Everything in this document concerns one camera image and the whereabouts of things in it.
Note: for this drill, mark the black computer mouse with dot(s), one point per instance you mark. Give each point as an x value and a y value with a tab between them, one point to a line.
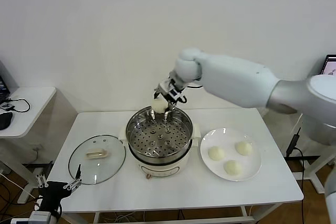
5	120

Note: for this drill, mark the grey open laptop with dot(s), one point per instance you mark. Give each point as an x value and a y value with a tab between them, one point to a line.
330	66

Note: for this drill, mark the white main table frame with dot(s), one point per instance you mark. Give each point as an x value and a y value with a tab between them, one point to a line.
168	220

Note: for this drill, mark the round glass pot lid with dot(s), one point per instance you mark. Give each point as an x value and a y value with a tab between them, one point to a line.
105	166

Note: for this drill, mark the silver right wrist box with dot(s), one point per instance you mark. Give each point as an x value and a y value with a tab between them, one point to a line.
164	85

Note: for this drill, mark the stainless steel steamer basket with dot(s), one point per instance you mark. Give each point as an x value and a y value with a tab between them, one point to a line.
160	159

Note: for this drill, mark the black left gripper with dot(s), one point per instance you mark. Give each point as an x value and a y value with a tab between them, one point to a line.
53	191

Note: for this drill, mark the round white plate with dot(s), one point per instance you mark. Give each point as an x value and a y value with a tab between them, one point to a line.
249	166

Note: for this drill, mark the cream electric cooker base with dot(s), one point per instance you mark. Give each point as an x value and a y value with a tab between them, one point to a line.
162	169

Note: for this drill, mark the white wall socket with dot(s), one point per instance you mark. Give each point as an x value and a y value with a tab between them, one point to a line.
35	150

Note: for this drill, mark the white side table with label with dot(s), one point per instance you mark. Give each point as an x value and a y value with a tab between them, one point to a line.
319	182

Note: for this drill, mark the black open laptop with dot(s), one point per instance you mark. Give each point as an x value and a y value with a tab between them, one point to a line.
3	87

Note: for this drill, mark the white steamed baozi bun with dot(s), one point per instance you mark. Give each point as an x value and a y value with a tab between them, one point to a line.
232	167
244	148
216	153
159	106

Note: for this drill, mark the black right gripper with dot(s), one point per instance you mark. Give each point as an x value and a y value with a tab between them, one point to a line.
174	94

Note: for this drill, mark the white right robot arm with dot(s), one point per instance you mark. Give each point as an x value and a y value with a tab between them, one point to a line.
236	82

